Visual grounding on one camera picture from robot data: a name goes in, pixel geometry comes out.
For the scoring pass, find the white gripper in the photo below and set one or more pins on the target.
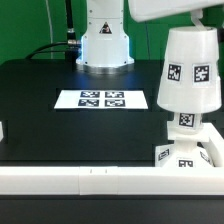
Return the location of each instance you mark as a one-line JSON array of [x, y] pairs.
[[145, 10]]

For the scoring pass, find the white lamp shade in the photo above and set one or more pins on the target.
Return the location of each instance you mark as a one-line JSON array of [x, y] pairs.
[[190, 80]]

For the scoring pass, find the white lamp bulb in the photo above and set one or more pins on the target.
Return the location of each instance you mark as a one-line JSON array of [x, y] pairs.
[[186, 123]]

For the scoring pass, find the white lamp base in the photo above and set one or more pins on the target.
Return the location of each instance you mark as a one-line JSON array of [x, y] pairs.
[[184, 152]]

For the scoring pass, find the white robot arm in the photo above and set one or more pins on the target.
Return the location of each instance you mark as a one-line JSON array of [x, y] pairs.
[[105, 45]]

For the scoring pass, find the white marker sheet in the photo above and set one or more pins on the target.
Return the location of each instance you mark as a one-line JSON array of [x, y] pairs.
[[101, 99]]

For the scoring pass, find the white right rail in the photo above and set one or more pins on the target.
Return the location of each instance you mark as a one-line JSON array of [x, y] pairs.
[[215, 145]]

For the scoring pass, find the white rail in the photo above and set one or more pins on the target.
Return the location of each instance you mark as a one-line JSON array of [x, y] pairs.
[[215, 145], [1, 131], [110, 181]]

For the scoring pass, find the white left rail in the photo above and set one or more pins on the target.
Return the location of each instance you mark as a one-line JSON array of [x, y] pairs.
[[1, 131]]

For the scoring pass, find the white front rail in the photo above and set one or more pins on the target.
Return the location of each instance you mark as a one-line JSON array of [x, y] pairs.
[[110, 181]]

